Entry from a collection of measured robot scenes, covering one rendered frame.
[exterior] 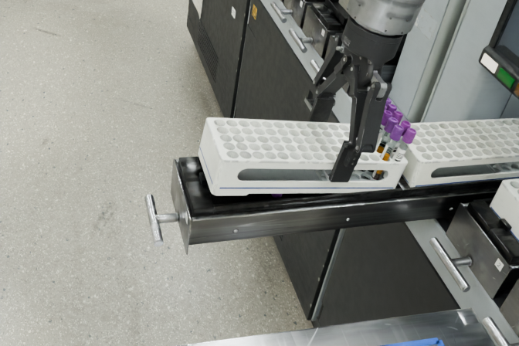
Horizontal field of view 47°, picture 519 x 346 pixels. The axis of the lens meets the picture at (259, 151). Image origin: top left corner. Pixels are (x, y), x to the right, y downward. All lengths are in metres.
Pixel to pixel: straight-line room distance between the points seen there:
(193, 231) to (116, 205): 1.19
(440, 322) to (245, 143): 0.34
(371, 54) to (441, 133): 0.28
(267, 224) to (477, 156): 0.35
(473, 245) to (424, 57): 0.41
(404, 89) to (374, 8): 0.53
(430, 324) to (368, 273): 0.52
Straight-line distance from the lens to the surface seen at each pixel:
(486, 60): 1.03
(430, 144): 0.99
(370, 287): 1.29
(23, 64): 2.76
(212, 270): 1.84
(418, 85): 1.24
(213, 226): 0.85
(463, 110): 1.12
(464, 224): 0.99
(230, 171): 0.81
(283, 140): 0.88
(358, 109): 0.82
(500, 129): 1.11
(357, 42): 0.79
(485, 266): 0.96
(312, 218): 0.90
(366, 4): 0.77
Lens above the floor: 1.39
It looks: 37 degrees down
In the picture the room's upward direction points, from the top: 11 degrees clockwise
